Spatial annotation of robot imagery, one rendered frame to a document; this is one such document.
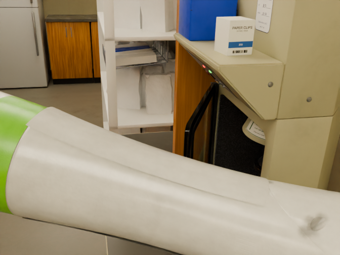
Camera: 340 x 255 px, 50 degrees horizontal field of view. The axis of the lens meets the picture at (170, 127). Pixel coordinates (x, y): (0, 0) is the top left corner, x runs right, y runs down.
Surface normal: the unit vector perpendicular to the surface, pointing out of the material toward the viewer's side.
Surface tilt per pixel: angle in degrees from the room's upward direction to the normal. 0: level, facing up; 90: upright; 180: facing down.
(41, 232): 0
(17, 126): 31
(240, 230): 62
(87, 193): 70
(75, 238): 0
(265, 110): 90
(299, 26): 90
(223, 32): 90
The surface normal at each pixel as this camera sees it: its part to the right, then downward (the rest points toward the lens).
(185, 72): 0.21, 0.39
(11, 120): 0.16, -0.64
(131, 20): -0.21, 0.53
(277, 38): -0.98, 0.07
